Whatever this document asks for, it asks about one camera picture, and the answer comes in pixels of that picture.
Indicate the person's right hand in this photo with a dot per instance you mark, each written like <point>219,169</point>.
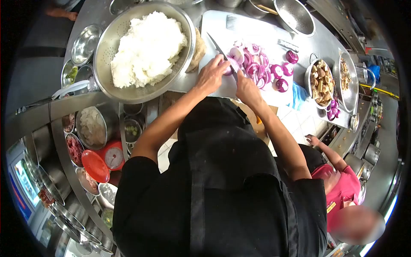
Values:
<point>249,93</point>

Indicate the person's left hand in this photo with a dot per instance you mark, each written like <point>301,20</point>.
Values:
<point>210,75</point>

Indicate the person's left fingers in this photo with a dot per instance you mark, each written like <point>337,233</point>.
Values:
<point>220,62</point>

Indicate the person's right fingers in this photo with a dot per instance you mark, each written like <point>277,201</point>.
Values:
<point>240,78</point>

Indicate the kitchen knife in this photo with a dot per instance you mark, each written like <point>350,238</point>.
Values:
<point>220,49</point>

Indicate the red onion half being cut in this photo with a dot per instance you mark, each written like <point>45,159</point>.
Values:
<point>231,68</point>

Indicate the pile of sliced red onion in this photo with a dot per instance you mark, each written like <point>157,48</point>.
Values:
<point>255,66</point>

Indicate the brown cloth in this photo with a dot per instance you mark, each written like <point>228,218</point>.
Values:
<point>198,49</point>

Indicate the white cutting board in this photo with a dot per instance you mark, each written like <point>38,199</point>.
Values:
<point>218,29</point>

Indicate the peeled red onion half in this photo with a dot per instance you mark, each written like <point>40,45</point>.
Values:
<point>292,57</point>
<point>288,69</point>
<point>276,70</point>
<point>282,85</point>

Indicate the grey flat scraper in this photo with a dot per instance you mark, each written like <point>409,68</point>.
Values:
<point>231,21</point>

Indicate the cardboard box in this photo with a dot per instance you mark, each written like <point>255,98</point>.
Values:
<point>257,123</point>

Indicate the blue cloth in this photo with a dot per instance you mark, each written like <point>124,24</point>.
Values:
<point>298,96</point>

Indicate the steel pot with wooden spoon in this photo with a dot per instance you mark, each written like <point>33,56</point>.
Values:
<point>257,8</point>

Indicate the heap of white cooked rice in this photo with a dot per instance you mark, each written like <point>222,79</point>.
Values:
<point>147,51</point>

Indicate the steel pot of brown chunks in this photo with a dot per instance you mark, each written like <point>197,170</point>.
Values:
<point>321,83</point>

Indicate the empty steel colander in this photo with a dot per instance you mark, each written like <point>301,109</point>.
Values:
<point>295,16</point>

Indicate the steel bowl of fried pieces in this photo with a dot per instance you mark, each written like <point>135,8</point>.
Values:
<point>348,80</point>

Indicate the steel bowl of green pieces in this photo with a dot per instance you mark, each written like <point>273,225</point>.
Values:
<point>132,130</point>

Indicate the large steel colander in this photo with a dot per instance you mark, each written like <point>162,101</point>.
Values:
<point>106,61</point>

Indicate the person's body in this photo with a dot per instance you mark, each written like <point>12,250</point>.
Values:
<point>221,192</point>

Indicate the small steel cup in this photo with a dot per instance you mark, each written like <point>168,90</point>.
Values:
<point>354,122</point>

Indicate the small empty steel bowl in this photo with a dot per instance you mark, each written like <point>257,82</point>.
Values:
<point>85,45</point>

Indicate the steel pot of white pieces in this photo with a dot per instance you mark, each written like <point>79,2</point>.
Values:
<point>93,127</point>

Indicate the red kitchen scale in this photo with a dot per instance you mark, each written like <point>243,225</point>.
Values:
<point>107,159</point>

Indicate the steel bowl of green vegetables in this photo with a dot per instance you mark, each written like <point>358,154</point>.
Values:
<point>69,75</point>

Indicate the white plastic ladle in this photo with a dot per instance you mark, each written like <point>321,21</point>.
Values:
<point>69,89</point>

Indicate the steel bowl of red meat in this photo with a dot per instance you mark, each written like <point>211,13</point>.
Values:
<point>74,149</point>

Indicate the steel bowl of pink meat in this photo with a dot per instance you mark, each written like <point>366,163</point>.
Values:
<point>87,181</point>

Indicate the stack of steel trays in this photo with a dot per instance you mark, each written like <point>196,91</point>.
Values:
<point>64,208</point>

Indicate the glass door fridge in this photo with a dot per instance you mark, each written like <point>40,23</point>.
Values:
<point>24,189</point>

